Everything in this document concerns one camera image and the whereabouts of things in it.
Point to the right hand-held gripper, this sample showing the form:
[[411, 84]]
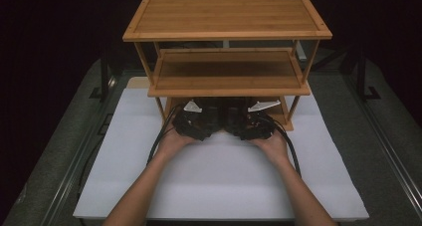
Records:
[[257, 126]]

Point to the person's left hand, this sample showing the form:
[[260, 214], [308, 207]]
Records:
[[170, 146]]

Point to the white table mat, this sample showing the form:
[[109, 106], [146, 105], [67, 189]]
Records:
[[219, 179]]

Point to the wooden three-tier shoe rack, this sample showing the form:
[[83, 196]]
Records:
[[225, 17]]

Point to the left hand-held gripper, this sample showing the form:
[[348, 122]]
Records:
[[194, 124]]

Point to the black metal stand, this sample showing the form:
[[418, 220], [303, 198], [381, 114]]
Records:
[[363, 80], [104, 76]]

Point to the person's right hand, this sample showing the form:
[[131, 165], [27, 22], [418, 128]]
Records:
[[275, 149]]

